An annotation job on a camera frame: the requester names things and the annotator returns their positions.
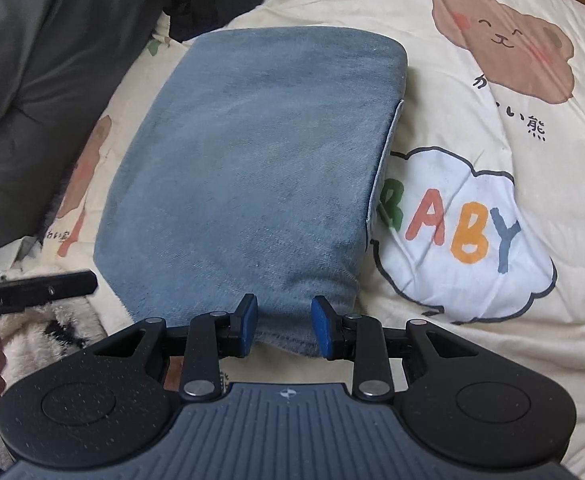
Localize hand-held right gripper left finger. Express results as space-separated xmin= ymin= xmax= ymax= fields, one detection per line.
xmin=92 ymin=292 xmax=260 ymax=404

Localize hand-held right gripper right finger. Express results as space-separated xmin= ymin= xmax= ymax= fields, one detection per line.
xmin=311 ymin=295 xmax=479 ymax=404

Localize light blue denim jeans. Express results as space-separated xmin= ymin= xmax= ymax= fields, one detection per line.
xmin=93 ymin=26 xmax=409 ymax=359

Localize white and black plush blanket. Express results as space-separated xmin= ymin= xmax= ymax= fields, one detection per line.
xmin=0 ymin=255 xmax=109 ymax=467

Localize dark grey padded cloth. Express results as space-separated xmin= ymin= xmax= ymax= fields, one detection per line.
xmin=0 ymin=0 xmax=186 ymax=257

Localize cream printed blanket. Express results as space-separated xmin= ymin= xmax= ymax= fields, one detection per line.
xmin=0 ymin=0 xmax=585 ymax=461

